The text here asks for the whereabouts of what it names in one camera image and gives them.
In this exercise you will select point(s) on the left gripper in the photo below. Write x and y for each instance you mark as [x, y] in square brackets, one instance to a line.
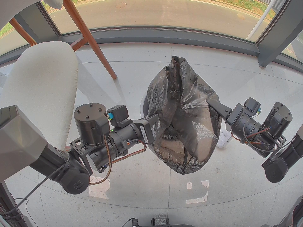
[126, 136]

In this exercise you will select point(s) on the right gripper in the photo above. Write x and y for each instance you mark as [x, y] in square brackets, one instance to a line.
[246, 126]

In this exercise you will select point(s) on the black plastic bag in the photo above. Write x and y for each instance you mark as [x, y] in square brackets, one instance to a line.
[184, 126]

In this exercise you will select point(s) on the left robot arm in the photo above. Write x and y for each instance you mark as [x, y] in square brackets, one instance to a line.
[21, 136]

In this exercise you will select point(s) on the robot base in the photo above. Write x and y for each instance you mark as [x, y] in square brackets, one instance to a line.
[159, 220]

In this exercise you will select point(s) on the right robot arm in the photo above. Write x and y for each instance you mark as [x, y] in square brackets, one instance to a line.
[279, 119]

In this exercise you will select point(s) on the white trash bin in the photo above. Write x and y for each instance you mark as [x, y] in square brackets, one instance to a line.
[144, 107]

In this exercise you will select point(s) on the crumpled white paper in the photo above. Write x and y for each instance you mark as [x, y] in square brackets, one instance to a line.
[223, 139]

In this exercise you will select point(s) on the window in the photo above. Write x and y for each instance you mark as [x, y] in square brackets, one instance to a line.
[267, 53]

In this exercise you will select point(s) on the white chair with wooden legs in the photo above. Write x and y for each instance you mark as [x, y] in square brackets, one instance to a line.
[42, 79]

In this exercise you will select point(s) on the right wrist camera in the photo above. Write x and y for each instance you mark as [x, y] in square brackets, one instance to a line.
[252, 105]

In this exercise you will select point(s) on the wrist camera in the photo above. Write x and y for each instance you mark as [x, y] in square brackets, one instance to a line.
[119, 115]
[252, 105]

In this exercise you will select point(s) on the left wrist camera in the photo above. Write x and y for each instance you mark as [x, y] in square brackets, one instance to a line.
[119, 115]

